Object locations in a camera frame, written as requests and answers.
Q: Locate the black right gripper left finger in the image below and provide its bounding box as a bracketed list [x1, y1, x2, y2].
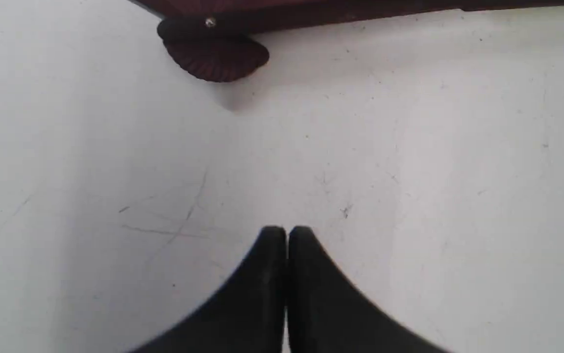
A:
[136, 226, 287, 353]

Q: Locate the painted folding paper fan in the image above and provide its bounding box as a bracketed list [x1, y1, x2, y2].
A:
[136, 0, 564, 83]

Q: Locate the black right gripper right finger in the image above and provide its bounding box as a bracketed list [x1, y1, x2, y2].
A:
[288, 226, 442, 353]

